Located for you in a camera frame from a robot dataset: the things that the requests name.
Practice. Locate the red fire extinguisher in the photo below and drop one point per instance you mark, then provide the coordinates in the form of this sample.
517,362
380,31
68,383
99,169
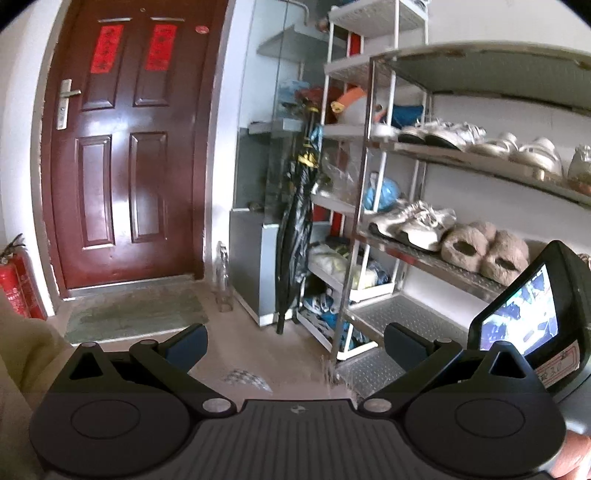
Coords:
8,286
32,295

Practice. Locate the red-brown entrance door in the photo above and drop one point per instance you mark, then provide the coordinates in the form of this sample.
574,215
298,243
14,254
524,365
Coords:
115,184

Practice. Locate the blue plastic bag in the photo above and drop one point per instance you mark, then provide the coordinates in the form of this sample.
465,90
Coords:
381,196

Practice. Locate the stainless steel shoe rack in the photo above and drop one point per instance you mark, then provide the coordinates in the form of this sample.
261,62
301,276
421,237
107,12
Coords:
485,64

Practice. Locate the blue white shoes pile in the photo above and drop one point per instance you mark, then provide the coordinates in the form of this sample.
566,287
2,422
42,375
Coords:
323,314

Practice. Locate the black folded umbrella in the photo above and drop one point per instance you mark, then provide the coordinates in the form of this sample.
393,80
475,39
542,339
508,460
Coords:
293,230

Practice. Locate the person's left hand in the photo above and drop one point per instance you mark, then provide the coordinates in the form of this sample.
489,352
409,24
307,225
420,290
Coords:
577,457

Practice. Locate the clear plastic bags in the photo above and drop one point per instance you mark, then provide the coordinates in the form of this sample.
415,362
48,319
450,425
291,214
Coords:
337,175

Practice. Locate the white shoe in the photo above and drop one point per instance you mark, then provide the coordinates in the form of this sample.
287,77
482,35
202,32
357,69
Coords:
581,164

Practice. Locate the orange white helmet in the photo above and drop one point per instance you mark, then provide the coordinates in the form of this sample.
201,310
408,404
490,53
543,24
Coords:
355,108

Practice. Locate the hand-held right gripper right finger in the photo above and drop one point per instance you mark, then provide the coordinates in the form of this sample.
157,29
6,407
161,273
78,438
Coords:
406,348

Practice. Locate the grey-green doormat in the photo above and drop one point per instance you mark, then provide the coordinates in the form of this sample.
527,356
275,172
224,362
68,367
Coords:
138,314

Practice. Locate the blue cloth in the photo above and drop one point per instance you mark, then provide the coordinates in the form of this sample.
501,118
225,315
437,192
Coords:
408,115

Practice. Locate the white beige laced sneaker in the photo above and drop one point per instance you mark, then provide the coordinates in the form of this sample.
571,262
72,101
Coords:
429,233
392,221

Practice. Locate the white yellow bag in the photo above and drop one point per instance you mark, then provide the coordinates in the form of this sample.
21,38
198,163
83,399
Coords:
332,263

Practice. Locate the white sneaker dark sole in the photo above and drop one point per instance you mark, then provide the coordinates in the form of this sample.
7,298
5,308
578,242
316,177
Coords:
455,136
413,134

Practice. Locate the glass wall shelf unit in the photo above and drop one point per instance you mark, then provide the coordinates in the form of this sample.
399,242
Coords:
286,46

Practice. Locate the person's beige clothing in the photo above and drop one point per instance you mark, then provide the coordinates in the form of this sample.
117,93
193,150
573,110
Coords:
23,369

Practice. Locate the red paper door banner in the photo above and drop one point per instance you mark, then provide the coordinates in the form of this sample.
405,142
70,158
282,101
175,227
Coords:
107,48
161,46

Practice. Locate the clear glass bottle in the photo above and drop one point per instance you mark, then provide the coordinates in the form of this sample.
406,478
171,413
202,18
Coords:
224,286

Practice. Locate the white sandal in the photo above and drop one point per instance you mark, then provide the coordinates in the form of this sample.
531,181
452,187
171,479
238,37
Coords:
496,147
540,157

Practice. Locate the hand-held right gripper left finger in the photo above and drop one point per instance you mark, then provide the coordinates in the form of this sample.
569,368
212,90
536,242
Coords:
187,344

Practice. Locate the beige furry slipper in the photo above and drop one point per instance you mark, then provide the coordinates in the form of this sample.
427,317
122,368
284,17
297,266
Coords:
466,249
505,258

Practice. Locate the grey cabinet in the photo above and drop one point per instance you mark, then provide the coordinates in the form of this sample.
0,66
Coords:
251,267

